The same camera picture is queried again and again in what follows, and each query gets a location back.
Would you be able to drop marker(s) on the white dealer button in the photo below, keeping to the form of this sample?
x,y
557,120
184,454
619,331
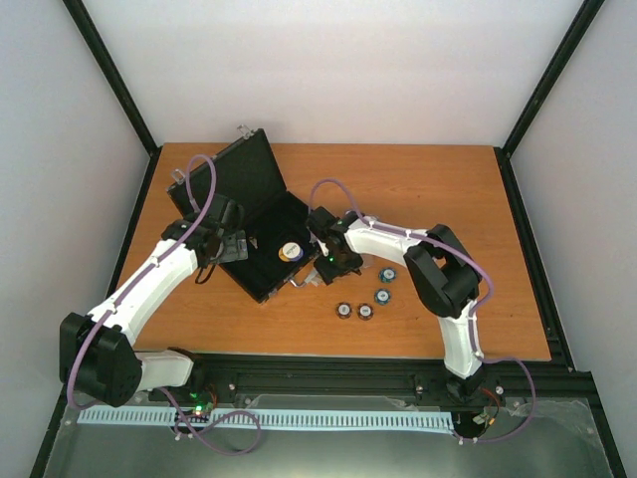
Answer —
x,y
291,249

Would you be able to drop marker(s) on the white slotted cable duct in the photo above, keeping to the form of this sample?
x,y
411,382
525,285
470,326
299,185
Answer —
x,y
275,419

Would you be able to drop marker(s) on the black frame post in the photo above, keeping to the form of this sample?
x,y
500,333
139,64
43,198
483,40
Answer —
x,y
87,28
567,46

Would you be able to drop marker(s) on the black left frame post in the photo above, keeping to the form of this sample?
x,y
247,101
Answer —
x,y
87,28

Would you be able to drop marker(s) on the black aluminium frame rail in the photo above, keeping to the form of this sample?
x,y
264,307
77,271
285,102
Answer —
x,y
417,381

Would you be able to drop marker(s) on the brown poker chip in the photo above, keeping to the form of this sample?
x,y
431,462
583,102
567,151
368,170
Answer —
x,y
364,312
343,310

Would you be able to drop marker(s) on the blue poker chip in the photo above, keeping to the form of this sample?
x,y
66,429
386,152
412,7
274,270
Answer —
x,y
382,297
387,275

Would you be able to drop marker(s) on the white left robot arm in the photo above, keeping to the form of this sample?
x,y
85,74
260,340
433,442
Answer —
x,y
97,356

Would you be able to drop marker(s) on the clear acrylic disc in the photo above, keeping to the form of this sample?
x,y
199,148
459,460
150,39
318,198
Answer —
x,y
367,261

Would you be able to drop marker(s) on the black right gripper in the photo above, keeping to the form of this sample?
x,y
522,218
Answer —
x,y
328,273

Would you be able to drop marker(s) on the brown poker chip left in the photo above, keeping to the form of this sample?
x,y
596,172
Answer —
x,y
343,310

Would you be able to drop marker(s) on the black poker set case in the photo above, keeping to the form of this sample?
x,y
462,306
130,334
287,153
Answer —
x,y
247,172

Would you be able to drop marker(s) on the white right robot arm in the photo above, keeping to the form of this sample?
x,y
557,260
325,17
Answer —
x,y
442,272

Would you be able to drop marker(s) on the blue small blind button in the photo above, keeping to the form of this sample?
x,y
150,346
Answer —
x,y
285,253

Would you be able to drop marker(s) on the black right frame post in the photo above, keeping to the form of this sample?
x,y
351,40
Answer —
x,y
567,46

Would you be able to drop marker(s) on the brown poker chip right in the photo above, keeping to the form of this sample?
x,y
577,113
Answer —
x,y
364,312

